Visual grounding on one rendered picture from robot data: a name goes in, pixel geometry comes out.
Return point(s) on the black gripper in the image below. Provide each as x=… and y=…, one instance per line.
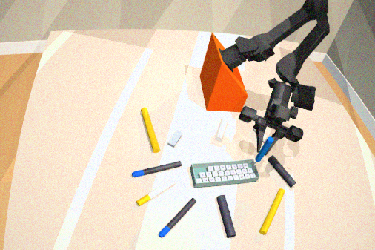
x=292, y=133

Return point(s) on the keyboard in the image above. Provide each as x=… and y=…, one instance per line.
x=209, y=174

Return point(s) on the yellow cylinder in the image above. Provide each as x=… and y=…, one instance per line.
x=272, y=211
x=151, y=133

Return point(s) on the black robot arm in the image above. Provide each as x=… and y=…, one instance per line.
x=260, y=48

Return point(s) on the grey stylus with blue tip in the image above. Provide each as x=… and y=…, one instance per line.
x=156, y=169
x=177, y=218

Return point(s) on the dark grey cylinder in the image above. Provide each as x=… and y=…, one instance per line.
x=226, y=218
x=282, y=172

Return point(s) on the white marker with yellow cap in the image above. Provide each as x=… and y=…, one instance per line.
x=156, y=191

